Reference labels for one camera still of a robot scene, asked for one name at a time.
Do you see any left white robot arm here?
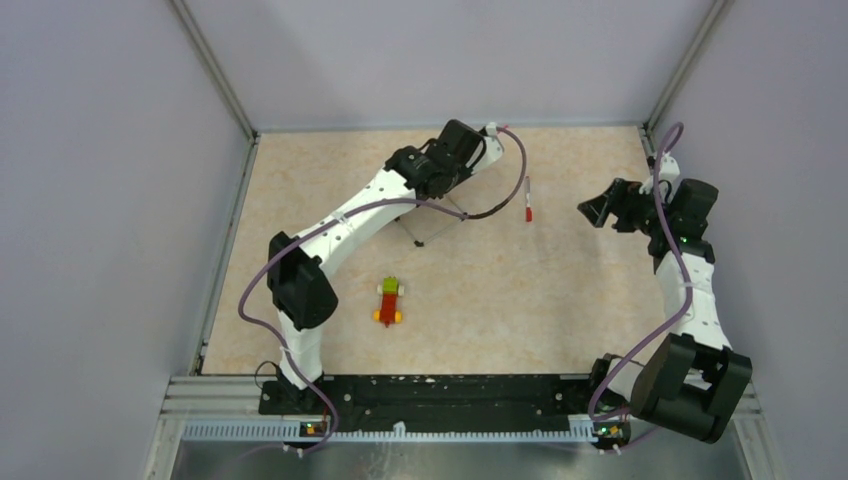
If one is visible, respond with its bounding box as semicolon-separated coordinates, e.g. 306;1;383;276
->
266;119;503;414

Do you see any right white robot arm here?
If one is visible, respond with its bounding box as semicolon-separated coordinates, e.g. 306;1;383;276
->
578;178;753;444

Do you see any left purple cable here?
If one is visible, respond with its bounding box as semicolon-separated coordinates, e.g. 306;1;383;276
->
238;125;529;458

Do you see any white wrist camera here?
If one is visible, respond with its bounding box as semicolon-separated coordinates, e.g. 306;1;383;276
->
640;153;681;194
473;122;504;174

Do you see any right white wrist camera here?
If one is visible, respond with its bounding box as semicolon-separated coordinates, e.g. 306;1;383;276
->
640;153;681;194

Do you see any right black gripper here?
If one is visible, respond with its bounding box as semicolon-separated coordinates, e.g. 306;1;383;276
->
578;178;673;237

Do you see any red green toy car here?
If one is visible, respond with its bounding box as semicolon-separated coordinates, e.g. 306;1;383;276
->
373;276;405;328

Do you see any whiteboard wire stand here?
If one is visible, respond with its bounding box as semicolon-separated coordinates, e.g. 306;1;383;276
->
394;204;462;248

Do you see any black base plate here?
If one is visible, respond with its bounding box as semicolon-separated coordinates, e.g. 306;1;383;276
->
258;374;598;434

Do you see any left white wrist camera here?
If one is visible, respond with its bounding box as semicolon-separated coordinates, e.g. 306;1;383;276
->
473;122;504;174

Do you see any red whiteboard marker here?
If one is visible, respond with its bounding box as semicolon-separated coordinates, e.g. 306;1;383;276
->
523;175;533;223

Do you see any white cable duct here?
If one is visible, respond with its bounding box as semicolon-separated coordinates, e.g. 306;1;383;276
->
181;420;598;443

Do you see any aluminium frame rail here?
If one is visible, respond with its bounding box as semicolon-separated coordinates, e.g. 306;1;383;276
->
158;374;763;420

